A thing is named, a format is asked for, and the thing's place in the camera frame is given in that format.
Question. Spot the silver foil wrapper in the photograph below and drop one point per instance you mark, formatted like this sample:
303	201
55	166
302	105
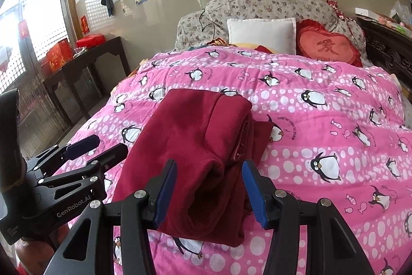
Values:
80	52

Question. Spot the teal cloth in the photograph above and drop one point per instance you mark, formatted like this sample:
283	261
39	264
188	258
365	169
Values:
196	48

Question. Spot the red paper wall decoration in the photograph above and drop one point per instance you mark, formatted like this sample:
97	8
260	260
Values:
83	24
23	29

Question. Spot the flat red box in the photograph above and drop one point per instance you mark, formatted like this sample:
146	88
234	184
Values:
90	40

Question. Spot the red patterned cloth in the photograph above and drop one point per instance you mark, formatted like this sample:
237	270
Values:
334	7

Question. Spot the latticed window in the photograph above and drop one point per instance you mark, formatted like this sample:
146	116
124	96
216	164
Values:
41	4

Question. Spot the clear plastic bag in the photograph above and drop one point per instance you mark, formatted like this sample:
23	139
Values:
400	12

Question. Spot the yellow orange cloth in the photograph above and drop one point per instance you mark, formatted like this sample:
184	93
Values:
244	45

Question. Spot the dark carved wooden headboard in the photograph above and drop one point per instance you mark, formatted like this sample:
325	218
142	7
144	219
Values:
386	49

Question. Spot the pink penguin print blanket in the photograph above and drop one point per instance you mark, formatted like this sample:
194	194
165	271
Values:
322	120

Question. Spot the orange red gift box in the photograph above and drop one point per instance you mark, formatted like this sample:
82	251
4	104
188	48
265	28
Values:
58	56

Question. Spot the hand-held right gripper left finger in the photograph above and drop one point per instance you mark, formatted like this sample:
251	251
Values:
164	196

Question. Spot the dark red fleece garment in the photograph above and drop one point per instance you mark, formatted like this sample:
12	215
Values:
193	133

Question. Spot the dark wooden side table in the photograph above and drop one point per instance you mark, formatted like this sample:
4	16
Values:
96	51

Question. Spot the white pillow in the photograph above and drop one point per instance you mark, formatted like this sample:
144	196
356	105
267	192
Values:
260	33

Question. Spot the grey floral quilt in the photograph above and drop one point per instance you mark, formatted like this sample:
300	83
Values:
267	2

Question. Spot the red heart cushion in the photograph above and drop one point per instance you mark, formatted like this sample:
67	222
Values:
325	48

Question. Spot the white flat box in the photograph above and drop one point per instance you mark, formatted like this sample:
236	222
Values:
368	12

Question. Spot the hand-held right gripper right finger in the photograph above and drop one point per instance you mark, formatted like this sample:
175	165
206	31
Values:
255	196

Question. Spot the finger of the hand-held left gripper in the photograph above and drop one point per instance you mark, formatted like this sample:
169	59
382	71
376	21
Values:
111	155
82	146

